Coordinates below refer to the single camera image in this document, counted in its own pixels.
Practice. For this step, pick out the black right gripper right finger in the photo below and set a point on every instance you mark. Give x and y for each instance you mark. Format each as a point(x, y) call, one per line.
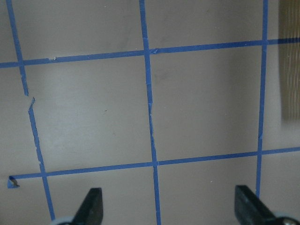
point(250, 210)

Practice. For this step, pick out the yellow wicker basket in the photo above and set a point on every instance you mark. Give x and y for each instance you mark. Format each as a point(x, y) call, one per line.
point(289, 58)

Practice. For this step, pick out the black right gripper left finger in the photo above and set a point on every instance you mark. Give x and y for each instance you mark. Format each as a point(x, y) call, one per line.
point(91, 210)

